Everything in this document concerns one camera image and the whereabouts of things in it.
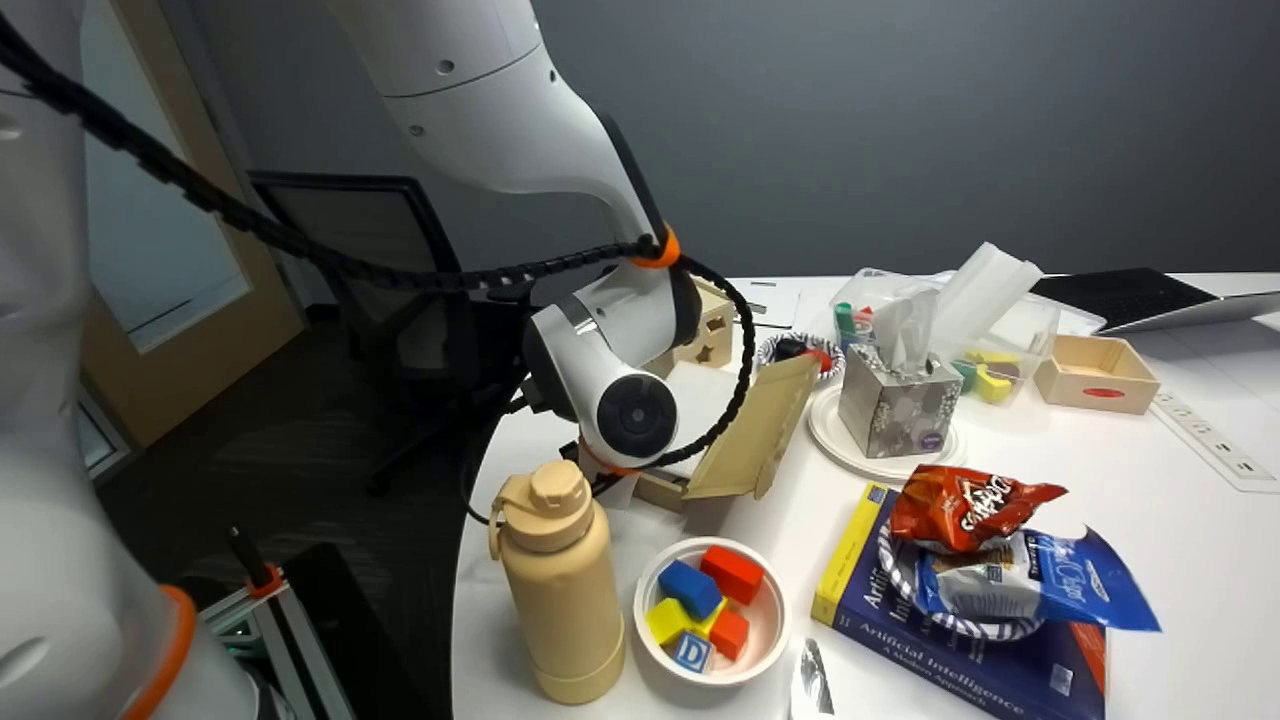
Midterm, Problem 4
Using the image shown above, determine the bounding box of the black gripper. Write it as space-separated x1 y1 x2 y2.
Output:
508 314 560 420

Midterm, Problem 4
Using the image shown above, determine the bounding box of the wooden shape sorter cube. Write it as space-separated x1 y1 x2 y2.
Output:
672 278 739 378

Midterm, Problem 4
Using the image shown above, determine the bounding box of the tan water bottle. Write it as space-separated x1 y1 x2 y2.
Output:
484 460 632 709

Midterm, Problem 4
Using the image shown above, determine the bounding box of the blue toy block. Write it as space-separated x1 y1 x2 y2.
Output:
657 558 723 625

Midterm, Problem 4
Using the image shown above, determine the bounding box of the red toy block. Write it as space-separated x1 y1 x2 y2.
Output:
700 542 768 608

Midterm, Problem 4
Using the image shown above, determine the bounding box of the yellow toy block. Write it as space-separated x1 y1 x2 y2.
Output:
645 596 730 653

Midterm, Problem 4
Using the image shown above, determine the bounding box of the white round plate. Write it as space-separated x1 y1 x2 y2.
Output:
802 381 963 487

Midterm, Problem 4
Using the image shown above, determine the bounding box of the small blue printed block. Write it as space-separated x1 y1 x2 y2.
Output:
658 627 714 677

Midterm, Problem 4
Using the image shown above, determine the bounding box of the orange toy block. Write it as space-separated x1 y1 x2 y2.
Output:
708 604 753 664

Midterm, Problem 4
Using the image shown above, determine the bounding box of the wooden door with window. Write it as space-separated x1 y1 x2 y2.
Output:
65 0 307 454

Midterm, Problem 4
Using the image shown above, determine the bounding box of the white bowl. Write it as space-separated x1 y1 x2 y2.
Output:
628 533 792 692

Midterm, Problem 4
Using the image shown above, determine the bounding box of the small metal tool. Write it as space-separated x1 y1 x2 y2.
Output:
796 635 841 720

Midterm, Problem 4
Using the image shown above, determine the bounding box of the red chips bag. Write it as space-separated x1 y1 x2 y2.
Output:
884 460 1073 559

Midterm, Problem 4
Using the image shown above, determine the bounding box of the translucent plastic bag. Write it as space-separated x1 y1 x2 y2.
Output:
923 235 1047 367

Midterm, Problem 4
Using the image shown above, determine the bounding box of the yellow tape roll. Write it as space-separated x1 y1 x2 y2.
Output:
967 356 1021 407

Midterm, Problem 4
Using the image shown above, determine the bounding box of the clear plastic container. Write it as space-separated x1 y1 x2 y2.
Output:
951 304 1062 413

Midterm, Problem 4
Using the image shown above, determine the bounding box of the wooden tray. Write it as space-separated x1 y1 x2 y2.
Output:
1032 334 1165 417

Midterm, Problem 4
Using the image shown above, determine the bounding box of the black laptop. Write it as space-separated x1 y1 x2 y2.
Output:
1032 266 1280 338

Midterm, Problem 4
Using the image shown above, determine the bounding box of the blue plastic pouch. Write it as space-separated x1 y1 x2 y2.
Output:
932 525 1169 635

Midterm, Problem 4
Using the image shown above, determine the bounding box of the white sheet with grey marks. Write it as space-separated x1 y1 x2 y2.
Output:
1153 388 1280 497

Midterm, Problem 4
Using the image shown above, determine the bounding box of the black cable conduit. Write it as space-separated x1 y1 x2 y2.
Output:
0 14 758 474

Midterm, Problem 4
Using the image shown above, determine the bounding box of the white and blue rope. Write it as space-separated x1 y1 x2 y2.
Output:
872 515 1054 648

